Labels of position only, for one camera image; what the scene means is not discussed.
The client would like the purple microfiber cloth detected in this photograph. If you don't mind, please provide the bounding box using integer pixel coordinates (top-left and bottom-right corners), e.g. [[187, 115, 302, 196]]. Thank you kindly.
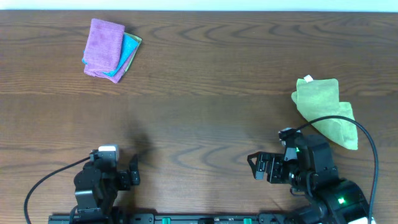
[[82, 19, 125, 72]]

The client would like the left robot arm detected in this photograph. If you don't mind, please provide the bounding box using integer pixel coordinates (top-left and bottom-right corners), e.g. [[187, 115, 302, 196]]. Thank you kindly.
[[69, 151, 141, 223]]

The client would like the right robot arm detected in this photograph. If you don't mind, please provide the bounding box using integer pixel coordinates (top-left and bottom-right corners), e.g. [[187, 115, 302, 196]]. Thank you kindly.
[[247, 133, 373, 223]]

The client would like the light green cloth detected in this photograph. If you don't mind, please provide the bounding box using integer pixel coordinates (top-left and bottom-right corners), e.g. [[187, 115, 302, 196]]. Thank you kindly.
[[291, 78, 358, 150]]

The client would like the white cloth tag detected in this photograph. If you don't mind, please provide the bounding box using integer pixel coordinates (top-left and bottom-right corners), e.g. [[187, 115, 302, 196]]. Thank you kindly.
[[303, 75, 313, 83]]

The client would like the folded purple cloth in stack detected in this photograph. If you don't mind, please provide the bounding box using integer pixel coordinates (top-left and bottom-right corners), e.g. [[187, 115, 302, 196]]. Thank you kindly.
[[84, 48, 137, 83]]

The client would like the folded blue cloth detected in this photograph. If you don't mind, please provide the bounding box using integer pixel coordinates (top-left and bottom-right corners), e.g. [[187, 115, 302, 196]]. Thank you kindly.
[[81, 32, 140, 78]]

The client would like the folded green cloth in stack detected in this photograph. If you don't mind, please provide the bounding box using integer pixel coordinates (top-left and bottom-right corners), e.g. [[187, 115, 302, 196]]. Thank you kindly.
[[124, 33, 142, 72]]

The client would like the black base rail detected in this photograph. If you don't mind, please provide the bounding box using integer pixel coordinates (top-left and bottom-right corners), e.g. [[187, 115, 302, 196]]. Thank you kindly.
[[48, 212, 299, 224]]

